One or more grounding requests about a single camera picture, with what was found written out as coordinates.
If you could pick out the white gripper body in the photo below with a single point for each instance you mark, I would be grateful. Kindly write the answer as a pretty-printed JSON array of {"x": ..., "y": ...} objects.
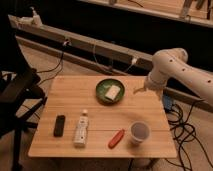
[{"x": 153, "y": 83}]

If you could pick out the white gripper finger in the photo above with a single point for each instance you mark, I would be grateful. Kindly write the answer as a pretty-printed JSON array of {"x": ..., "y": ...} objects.
[{"x": 136, "y": 90}]

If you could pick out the red pepper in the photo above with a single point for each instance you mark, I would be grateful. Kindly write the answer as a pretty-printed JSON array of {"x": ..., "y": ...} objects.
[{"x": 116, "y": 139}]

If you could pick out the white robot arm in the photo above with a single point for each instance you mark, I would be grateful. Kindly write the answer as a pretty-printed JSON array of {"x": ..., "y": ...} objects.
[{"x": 172, "y": 63}]

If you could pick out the blue box on floor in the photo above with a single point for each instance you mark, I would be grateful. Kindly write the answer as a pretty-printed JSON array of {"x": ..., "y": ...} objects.
[{"x": 167, "y": 103}]

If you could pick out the white block on plate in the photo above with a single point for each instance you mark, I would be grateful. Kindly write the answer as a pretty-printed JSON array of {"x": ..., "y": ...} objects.
[{"x": 112, "y": 92}]

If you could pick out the green plate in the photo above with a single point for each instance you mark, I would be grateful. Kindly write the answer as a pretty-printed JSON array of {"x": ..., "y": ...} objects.
[{"x": 103, "y": 86}]

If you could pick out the white squeeze bottle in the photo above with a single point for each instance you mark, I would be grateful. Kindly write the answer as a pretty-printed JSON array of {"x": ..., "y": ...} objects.
[{"x": 81, "y": 130}]

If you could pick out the black rectangular remote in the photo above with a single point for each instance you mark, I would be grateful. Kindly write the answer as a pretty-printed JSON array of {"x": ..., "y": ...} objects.
[{"x": 59, "y": 126}]

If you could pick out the black chair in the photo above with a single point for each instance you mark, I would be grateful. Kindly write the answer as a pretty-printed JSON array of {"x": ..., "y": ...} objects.
[{"x": 20, "y": 96}]

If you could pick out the grey metal rail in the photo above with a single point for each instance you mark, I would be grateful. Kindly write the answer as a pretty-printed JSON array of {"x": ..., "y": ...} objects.
[{"x": 97, "y": 47}]

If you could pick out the white power adapter on rail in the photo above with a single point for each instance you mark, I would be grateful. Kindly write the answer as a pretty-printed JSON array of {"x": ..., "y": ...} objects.
[{"x": 35, "y": 19}]

